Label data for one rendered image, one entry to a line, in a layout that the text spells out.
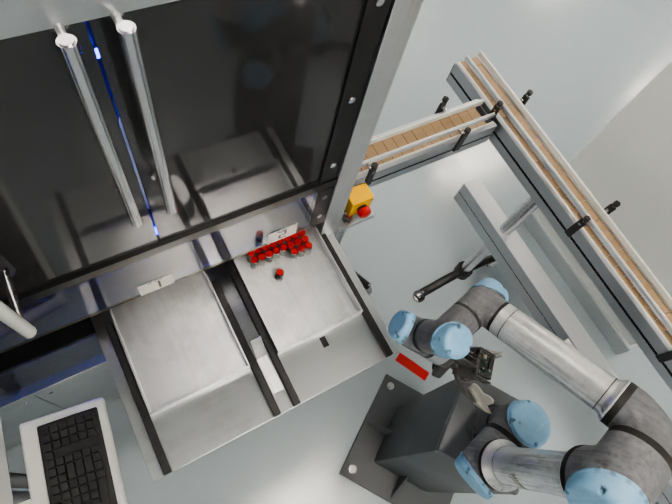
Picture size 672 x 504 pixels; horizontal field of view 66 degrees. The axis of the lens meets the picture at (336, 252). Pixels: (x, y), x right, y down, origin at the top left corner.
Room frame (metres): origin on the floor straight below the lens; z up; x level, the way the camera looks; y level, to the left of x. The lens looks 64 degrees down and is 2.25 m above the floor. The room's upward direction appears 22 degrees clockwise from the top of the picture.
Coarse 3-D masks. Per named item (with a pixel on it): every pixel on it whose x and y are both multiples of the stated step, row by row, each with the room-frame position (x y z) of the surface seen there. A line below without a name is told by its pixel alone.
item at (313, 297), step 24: (312, 240) 0.68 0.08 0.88; (240, 264) 0.52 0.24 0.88; (288, 264) 0.58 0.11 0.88; (312, 264) 0.60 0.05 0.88; (336, 264) 0.62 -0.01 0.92; (264, 288) 0.48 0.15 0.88; (288, 288) 0.51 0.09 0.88; (312, 288) 0.54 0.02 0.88; (336, 288) 0.56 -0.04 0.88; (264, 312) 0.42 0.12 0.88; (288, 312) 0.44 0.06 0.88; (312, 312) 0.47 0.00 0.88; (336, 312) 0.50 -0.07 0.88; (360, 312) 0.51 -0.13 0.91; (288, 336) 0.38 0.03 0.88; (312, 336) 0.40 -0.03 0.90
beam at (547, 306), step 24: (480, 192) 1.33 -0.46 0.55; (480, 216) 1.25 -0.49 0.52; (504, 216) 1.27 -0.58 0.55; (504, 240) 1.16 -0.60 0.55; (504, 264) 1.11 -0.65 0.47; (528, 264) 1.10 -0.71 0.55; (528, 288) 1.02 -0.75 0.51; (552, 288) 1.04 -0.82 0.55; (552, 312) 0.94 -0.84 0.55; (576, 336) 0.89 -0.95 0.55; (600, 360) 0.83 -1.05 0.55
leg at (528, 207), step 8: (528, 200) 1.20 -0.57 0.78; (520, 208) 1.20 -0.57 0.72; (528, 208) 1.19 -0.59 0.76; (536, 208) 1.19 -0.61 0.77; (512, 216) 1.20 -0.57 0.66; (520, 216) 1.19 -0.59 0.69; (528, 216) 1.19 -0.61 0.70; (504, 224) 1.20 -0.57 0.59; (512, 224) 1.19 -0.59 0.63; (504, 232) 1.19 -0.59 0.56; (480, 248) 1.20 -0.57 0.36; (472, 256) 1.20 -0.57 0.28; (480, 256) 1.19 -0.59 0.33; (464, 264) 1.20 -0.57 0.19; (472, 264) 1.19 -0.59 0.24; (464, 272) 1.19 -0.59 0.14
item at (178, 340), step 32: (160, 288) 0.37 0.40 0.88; (192, 288) 0.40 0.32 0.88; (128, 320) 0.26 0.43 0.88; (160, 320) 0.29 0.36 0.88; (192, 320) 0.32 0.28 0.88; (224, 320) 0.36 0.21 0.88; (128, 352) 0.19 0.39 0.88; (160, 352) 0.22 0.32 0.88; (192, 352) 0.25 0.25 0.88; (224, 352) 0.28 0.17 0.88; (160, 384) 0.14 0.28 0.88; (192, 384) 0.17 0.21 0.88
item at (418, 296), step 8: (488, 256) 1.35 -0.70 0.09; (480, 264) 1.27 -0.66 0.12; (488, 264) 1.36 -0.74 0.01; (456, 272) 1.18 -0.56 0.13; (472, 272) 1.21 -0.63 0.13; (440, 280) 1.12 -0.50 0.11; (448, 280) 1.13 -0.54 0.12; (424, 288) 1.06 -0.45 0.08; (432, 288) 1.07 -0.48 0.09; (416, 296) 1.04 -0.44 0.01; (424, 296) 1.03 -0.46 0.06
